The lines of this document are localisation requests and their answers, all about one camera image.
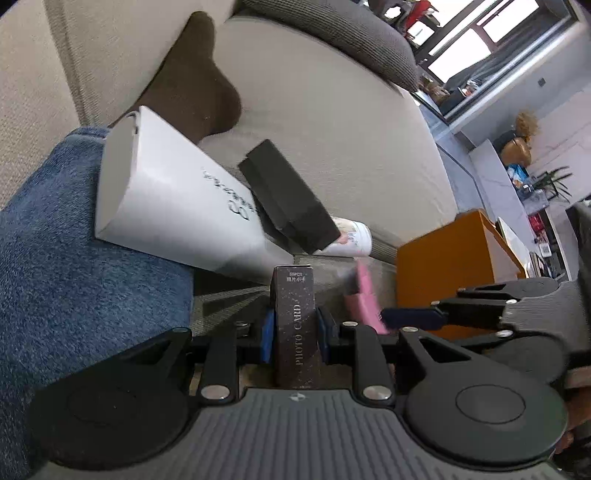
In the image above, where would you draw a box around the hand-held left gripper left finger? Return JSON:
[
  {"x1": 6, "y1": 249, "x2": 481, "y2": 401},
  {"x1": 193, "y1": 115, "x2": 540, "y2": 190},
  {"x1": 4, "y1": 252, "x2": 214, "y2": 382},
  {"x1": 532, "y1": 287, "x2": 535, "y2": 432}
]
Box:
[{"x1": 115, "y1": 310, "x2": 278, "y2": 403}]

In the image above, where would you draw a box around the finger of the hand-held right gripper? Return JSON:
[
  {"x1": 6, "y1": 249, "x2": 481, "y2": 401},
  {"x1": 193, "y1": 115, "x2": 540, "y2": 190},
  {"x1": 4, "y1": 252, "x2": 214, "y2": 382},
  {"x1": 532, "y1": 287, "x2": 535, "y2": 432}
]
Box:
[{"x1": 381, "y1": 284, "x2": 514, "y2": 334}]

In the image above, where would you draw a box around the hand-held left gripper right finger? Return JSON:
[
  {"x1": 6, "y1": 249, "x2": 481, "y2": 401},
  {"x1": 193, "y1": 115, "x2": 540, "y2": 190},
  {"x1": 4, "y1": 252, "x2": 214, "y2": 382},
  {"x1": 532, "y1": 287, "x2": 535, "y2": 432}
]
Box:
[{"x1": 317, "y1": 307, "x2": 492, "y2": 403}]

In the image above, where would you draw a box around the dark brown card box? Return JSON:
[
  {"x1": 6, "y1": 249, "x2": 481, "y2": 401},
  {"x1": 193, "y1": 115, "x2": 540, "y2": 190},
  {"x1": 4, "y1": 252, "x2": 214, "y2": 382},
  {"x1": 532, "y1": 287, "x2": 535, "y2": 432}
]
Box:
[{"x1": 270, "y1": 265, "x2": 321, "y2": 389}]

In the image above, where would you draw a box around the pink packet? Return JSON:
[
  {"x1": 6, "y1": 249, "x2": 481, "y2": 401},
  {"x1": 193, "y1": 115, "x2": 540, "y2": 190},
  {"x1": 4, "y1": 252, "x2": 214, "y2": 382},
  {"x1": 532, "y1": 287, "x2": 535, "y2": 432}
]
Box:
[{"x1": 344, "y1": 261, "x2": 389, "y2": 335}]

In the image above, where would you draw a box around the orange cardboard box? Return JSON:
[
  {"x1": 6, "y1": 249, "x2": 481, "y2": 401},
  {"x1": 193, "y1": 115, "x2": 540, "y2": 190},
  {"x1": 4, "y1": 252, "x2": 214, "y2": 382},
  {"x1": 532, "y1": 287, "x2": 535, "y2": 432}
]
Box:
[{"x1": 396, "y1": 210, "x2": 529, "y2": 342}]

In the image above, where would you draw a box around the long white box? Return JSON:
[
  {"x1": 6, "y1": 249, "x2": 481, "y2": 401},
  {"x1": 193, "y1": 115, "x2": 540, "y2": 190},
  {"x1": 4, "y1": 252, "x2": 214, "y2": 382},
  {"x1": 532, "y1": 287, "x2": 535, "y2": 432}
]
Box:
[{"x1": 95, "y1": 105, "x2": 296, "y2": 283}]

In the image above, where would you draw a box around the marble top coffee table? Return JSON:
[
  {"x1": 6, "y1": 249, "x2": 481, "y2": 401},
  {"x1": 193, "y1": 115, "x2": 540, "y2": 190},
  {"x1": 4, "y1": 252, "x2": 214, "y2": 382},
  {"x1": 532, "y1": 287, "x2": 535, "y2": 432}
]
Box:
[{"x1": 494, "y1": 203, "x2": 591, "y2": 282}]

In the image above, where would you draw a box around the white printed tube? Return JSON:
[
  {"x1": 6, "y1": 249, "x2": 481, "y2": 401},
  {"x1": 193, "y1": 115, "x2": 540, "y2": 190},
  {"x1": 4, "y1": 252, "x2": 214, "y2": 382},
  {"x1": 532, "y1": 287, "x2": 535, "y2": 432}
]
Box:
[{"x1": 323, "y1": 216, "x2": 373, "y2": 258}]

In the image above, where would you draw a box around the green leafy plant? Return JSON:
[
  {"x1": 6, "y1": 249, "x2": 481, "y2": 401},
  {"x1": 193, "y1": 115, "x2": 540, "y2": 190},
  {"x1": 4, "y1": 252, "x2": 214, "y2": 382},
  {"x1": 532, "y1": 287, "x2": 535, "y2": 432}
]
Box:
[{"x1": 531, "y1": 166, "x2": 573, "y2": 204}]

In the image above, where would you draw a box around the dark grey square box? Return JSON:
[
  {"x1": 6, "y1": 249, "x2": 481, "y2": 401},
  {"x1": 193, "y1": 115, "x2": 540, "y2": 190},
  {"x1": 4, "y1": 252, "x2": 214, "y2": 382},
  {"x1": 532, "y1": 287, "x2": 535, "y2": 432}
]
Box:
[{"x1": 238, "y1": 138, "x2": 341, "y2": 254}]

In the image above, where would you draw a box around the white marble cabinet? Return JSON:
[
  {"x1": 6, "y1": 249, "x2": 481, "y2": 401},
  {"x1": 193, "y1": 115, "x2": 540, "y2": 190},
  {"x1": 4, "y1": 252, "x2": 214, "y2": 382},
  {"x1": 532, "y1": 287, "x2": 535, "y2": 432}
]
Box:
[{"x1": 468, "y1": 138, "x2": 555, "y2": 222}]

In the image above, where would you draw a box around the brown vase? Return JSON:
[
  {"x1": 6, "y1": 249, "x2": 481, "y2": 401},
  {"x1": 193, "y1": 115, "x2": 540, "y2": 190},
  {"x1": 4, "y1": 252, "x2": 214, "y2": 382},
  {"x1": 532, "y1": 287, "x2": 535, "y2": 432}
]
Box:
[{"x1": 501, "y1": 136, "x2": 532, "y2": 164}]

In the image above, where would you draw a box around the beige sofa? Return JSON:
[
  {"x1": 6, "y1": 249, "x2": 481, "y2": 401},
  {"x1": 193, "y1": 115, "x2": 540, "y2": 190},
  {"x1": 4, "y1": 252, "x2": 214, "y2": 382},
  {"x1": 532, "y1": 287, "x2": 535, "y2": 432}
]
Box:
[{"x1": 0, "y1": 0, "x2": 458, "y2": 370}]

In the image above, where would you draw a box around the dried plant bunch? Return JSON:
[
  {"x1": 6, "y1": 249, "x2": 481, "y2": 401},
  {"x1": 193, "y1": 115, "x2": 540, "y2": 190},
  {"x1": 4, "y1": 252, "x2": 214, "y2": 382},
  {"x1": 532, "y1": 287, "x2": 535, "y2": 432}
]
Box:
[{"x1": 513, "y1": 111, "x2": 539, "y2": 139}]

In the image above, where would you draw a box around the person's left leg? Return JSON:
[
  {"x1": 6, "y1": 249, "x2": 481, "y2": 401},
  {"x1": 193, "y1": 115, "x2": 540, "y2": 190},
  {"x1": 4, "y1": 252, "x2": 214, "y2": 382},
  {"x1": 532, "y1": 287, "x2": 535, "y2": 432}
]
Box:
[{"x1": 0, "y1": 127, "x2": 195, "y2": 480}]

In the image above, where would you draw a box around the person's left brown sock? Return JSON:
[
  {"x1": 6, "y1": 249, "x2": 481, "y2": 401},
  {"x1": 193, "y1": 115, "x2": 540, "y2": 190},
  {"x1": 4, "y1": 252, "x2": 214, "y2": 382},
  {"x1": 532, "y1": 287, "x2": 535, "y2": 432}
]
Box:
[{"x1": 108, "y1": 11, "x2": 243, "y2": 144}]

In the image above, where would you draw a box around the glass balcony door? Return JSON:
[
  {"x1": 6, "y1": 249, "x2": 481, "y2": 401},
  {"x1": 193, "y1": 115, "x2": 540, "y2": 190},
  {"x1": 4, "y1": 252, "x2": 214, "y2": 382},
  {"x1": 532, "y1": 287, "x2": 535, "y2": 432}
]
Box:
[{"x1": 406, "y1": 0, "x2": 578, "y2": 116}]

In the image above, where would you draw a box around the houndstooth pillow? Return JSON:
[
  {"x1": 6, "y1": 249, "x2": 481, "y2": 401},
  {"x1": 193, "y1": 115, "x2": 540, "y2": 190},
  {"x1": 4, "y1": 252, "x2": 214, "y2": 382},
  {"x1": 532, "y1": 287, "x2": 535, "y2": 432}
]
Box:
[{"x1": 242, "y1": 0, "x2": 419, "y2": 93}]

